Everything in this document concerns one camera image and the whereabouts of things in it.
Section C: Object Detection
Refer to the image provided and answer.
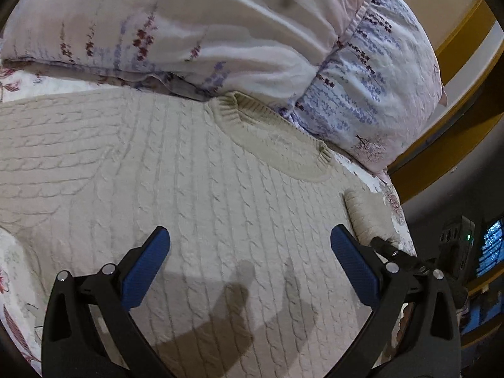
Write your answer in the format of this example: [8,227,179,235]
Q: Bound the floral bed sheet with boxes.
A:
[0,64,419,376]

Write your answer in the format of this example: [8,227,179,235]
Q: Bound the wooden bookshelf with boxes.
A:
[461,215,503,349]

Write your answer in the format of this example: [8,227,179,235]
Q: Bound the pink floral pillow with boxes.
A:
[2,0,371,104]

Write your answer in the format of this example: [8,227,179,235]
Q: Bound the white lavender-print pillow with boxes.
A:
[279,0,447,173]

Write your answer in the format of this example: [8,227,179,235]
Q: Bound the wooden bed headboard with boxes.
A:
[390,0,503,204]

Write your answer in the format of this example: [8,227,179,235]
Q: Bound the beige cable-knit sweater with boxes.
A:
[0,86,407,378]

